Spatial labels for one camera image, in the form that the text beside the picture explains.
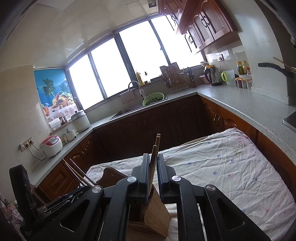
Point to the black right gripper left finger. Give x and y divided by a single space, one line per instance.
102 213

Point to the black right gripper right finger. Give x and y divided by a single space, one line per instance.
204 213

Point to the wooden chopsticks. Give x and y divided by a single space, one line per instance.
158 138
78 174

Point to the wooden utensil holder caddy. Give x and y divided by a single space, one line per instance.
148 221

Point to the wooden chopstick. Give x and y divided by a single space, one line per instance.
152 165

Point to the stainless kitchen sink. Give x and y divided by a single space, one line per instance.
130 109

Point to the white floral tablecloth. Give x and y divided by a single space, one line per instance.
257 177

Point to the red white rice cooker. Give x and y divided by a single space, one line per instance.
51 146

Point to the small white electric pot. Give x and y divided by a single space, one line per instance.
70 135

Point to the large white cooker pot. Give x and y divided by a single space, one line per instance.
80 121

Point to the dark lower cabinets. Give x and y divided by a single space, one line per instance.
178 122

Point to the tropical fruit poster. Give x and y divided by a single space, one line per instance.
55 94

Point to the green colander basket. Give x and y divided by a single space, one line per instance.
153 98

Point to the yellow oil bottle on sill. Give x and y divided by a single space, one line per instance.
139 78

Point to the orange lid spice jars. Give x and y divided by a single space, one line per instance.
244 83

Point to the stainless electric kettle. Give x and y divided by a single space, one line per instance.
212 75

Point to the condiment bottles group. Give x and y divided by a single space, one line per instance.
243 68

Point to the red wooden upper cabinets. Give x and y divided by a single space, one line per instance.
203 24

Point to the wall power socket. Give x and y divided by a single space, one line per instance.
23 146

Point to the window frame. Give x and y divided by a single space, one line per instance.
110 68

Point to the black wok with handle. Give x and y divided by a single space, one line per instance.
287 71

